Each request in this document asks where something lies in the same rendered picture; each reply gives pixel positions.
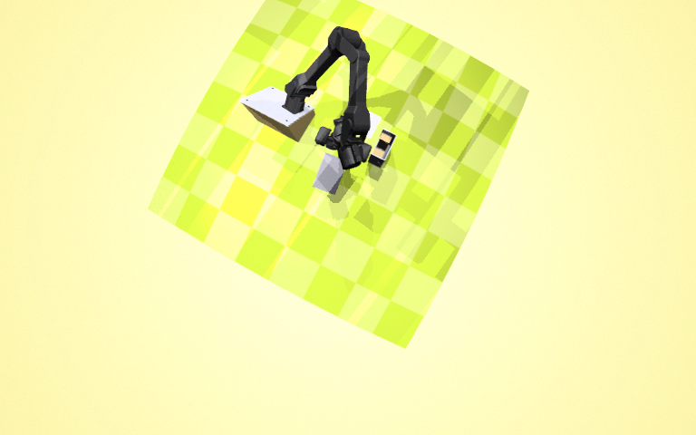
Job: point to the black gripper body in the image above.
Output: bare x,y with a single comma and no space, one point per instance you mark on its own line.
323,138

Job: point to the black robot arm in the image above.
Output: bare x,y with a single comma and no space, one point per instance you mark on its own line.
356,117

